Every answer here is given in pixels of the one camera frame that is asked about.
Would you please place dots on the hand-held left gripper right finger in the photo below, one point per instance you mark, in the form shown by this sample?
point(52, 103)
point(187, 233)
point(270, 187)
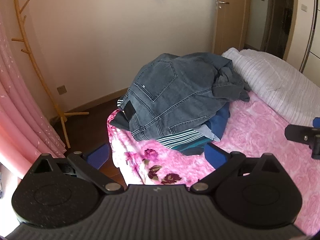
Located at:
point(216, 157)

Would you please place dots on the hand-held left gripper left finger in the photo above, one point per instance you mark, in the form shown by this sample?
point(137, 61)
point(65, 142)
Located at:
point(98, 155)

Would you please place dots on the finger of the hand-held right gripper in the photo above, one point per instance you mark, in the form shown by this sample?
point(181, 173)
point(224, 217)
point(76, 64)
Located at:
point(297, 132)
point(316, 122)

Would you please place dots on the grey denim pants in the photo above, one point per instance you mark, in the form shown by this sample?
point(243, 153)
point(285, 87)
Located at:
point(230, 87)

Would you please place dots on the dark blue-grey jeans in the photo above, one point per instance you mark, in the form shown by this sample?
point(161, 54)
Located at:
point(175, 92)

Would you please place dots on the pink floral blanket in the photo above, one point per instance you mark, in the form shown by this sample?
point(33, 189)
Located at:
point(262, 142)

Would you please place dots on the dark blue garment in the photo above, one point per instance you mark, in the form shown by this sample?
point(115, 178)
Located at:
point(220, 120)

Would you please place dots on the black garment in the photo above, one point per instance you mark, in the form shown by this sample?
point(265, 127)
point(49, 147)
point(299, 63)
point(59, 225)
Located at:
point(120, 121)

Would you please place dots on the white ribbed pillow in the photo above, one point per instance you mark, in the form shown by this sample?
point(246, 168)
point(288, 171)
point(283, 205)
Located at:
point(275, 85)

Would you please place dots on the wooden coat rack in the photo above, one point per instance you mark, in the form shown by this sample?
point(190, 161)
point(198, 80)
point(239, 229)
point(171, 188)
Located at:
point(62, 115)

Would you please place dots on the pink curtain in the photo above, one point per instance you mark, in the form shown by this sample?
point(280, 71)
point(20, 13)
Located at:
point(20, 117)

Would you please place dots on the white sliding wardrobe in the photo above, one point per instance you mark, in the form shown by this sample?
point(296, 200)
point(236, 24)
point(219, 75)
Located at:
point(313, 30)

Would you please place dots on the wooden door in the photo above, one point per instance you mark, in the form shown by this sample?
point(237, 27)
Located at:
point(232, 25)

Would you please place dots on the beige wall socket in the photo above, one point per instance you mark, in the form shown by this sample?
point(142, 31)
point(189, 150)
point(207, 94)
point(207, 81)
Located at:
point(61, 90)

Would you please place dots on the white wall switch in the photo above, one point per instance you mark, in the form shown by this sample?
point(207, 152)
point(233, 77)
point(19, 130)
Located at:
point(303, 7)

